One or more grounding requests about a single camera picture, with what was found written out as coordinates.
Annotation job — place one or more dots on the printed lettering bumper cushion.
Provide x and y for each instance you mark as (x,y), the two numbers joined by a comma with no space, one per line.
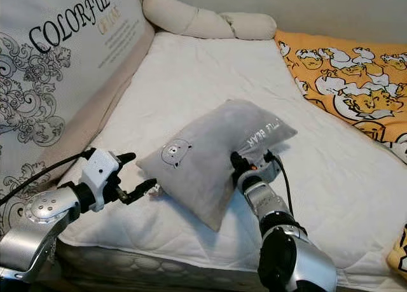
(63,69)

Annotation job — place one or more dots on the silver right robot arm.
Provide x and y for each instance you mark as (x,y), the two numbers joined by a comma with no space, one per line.
(267,206)

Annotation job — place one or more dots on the grey bear print pillow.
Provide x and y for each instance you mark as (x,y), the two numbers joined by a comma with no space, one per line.
(203,158)

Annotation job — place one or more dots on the short beige bolster cushion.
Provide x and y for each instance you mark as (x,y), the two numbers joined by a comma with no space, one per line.
(251,26)

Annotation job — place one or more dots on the long beige bolster cushion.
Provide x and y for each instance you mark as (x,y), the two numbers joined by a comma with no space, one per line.
(178,18)

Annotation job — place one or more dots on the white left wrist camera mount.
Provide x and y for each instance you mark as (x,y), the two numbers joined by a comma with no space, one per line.
(105,171)

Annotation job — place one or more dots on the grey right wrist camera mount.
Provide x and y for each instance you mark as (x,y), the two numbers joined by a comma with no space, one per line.
(264,176)

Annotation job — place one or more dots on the white quilted mattress pad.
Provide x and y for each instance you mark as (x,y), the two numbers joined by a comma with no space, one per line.
(197,69)

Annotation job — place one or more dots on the orange yellow character blanket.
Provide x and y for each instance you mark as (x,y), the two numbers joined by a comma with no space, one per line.
(343,69)

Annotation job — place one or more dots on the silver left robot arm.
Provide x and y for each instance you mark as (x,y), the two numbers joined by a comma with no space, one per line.
(38,241)

